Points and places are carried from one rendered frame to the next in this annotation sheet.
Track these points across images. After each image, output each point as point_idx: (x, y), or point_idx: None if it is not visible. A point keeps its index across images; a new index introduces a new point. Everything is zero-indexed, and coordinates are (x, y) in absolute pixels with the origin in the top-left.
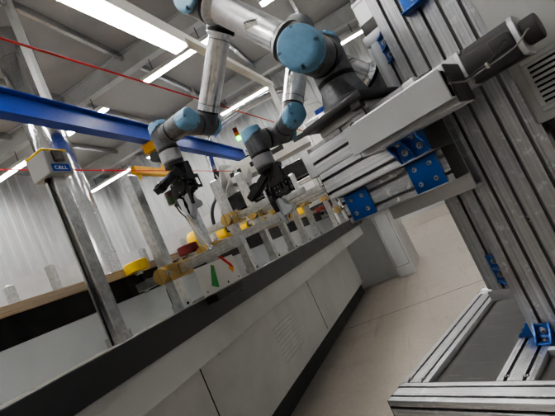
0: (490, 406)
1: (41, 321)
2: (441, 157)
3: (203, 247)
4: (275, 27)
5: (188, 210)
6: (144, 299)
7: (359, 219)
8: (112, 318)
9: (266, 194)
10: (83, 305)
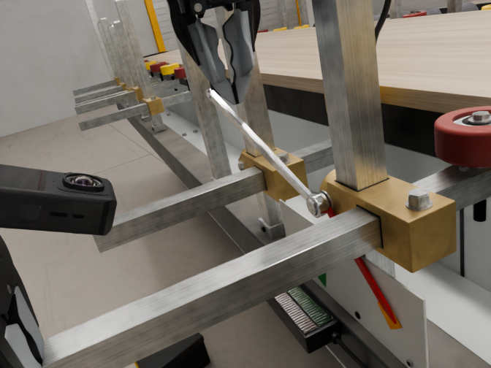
0: None
1: (286, 101)
2: None
3: (323, 180)
4: None
5: (233, 69)
6: (399, 159)
7: None
8: (209, 161)
9: (3, 242)
10: (316, 109)
